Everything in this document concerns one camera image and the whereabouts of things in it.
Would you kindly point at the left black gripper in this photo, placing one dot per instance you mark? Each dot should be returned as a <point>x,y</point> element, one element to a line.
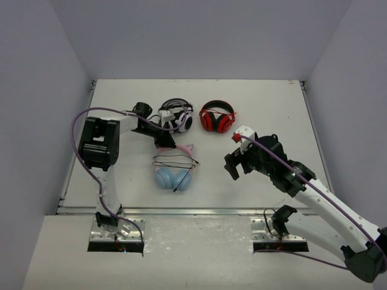
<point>164,141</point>

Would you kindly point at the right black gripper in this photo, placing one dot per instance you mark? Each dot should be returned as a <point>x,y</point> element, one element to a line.
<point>234,159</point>

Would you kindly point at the pink blue cat-ear headphones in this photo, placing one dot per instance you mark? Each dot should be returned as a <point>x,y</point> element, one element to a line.
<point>174,175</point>

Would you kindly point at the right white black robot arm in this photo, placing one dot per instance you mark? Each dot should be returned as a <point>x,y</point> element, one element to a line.
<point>357,242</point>

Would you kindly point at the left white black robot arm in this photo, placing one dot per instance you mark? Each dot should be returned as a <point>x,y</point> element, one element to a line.
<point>98,152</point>

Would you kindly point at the white black headphones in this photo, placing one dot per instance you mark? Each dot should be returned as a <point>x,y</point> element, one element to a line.
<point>183,111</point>

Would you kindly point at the red black headphones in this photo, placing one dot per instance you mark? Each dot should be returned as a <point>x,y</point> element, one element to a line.
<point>217,116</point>

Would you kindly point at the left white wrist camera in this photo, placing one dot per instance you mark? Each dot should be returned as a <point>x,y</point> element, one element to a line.
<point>166,115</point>

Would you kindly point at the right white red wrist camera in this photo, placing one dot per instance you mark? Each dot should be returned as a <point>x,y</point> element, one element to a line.
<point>243,135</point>

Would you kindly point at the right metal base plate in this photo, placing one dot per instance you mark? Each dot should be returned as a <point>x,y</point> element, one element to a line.
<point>263,231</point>

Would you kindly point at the metal base plate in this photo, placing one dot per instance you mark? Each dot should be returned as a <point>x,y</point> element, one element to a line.
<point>263,231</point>
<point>124,232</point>

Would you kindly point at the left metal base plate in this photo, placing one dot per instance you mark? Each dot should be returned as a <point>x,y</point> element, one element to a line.
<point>124,232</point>

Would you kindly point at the metal table edge rail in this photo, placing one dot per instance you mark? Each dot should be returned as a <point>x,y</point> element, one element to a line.
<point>172,211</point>

